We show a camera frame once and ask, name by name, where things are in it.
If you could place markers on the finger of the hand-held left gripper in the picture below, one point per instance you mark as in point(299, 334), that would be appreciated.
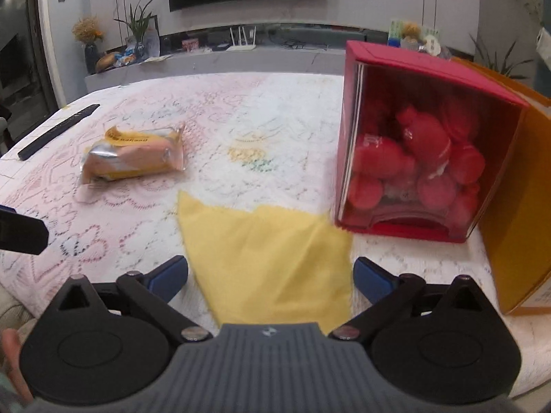
point(23, 234)

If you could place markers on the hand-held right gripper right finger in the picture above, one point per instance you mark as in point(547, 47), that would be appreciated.
point(370, 279)

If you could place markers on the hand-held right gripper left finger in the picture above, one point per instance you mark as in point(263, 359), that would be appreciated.
point(168, 277)

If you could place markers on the yellow cloth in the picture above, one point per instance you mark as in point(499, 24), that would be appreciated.
point(267, 258)

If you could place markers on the orange cardboard box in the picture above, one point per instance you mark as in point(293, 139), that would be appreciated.
point(516, 223)

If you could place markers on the long black bar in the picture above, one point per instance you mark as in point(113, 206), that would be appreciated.
point(60, 129)

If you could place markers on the packaged orange bread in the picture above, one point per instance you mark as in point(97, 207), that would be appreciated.
point(133, 155)

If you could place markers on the glass sliding door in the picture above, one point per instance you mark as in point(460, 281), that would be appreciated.
point(21, 51)

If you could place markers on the brown bread loaf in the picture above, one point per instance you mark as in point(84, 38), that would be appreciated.
point(107, 61)

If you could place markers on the blue snack bags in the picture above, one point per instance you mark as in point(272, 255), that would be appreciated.
point(127, 56)

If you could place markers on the dried yellow flowers in vase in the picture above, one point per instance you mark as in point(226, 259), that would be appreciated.
point(88, 32)

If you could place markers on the red box with clear window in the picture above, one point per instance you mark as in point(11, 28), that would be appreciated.
point(430, 73)

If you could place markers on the grey television cabinet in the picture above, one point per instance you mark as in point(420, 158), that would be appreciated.
point(236, 60)

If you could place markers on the small pink box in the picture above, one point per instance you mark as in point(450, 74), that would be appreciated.
point(190, 44)

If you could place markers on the green plant in glass vase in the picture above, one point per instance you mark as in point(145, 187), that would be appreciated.
point(140, 21)

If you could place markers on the white round mask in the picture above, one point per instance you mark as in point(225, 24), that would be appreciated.
point(432, 44)

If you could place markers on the white router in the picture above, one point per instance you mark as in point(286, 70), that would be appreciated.
point(241, 45)

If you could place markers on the green gift box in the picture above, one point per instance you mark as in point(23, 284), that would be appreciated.
point(394, 34)

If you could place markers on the brown teddy plush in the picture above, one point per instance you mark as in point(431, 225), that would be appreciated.
point(411, 32)

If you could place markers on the tall potted green plant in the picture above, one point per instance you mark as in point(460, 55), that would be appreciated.
point(501, 62)

